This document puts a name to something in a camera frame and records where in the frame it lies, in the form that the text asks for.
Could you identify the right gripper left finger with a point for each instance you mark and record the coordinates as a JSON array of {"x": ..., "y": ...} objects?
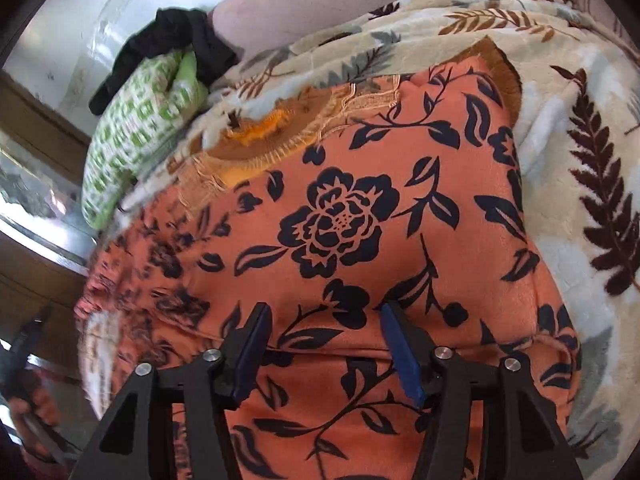
[{"x": 134, "y": 439}]

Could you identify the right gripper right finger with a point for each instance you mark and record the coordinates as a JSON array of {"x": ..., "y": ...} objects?
[{"x": 519, "y": 435}]

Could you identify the orange black floral shirt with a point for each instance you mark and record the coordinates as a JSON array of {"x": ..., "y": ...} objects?
[{"x": 400, "y": 188}]

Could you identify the person's left hand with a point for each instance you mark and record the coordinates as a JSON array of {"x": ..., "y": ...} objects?
[{"x": 23, "y": 414}]

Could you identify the wooden stained glass door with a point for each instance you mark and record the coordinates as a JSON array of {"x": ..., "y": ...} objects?
[{"x": 45, "y": 244}]

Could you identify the green white patterned pillow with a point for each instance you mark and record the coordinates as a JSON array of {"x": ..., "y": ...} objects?
[{"x": 160, "y": 97}]

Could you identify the leaf pattern fleece blanket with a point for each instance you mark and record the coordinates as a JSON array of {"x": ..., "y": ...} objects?
[{"x": 576, "y": 135}]

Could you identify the black garment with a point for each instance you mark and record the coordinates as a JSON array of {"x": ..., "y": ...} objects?
[{"x": 172, "y": 29}]

